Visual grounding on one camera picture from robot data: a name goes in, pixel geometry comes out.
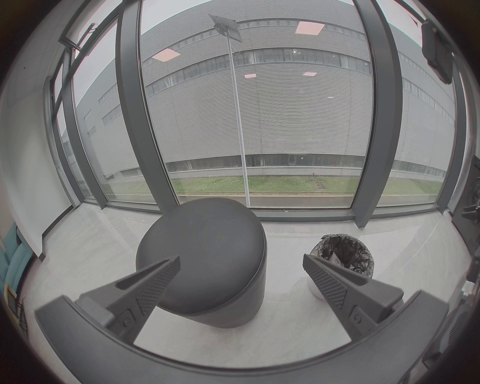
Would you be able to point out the window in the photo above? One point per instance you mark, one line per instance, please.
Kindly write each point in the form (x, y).
(300, 112)

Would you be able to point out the clear printed wrapper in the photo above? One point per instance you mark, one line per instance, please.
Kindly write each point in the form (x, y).
(335, 258)

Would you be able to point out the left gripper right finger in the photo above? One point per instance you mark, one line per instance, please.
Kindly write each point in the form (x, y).
(345, 292)

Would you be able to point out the white trash bin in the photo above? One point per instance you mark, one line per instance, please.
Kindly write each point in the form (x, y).
(313, 289)

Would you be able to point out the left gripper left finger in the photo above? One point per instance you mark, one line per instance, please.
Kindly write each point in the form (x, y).
(150, 287)

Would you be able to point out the dark grey round chair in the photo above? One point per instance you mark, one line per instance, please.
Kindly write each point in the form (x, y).
(210, 240)

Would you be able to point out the blue-green curtain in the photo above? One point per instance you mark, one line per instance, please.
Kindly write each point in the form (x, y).
(15, 262)

